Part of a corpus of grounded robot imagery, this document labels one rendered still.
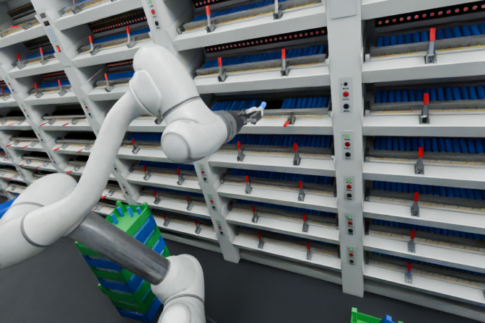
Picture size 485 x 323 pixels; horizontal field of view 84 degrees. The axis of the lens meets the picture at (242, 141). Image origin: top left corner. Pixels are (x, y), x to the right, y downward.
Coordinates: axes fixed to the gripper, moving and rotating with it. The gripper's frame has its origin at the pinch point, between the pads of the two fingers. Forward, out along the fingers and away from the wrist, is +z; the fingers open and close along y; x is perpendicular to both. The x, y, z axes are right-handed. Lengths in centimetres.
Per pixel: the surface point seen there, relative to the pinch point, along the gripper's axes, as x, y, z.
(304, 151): -21.3, 9.7, 25.4
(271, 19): 29.6, 4.8, 9.4
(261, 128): -9.6, -5.5, 16.6
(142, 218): -54, -70, 1
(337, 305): -100, 22, 28
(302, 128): -9.4, 11.7, 16.6
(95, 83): 16, -106, 17
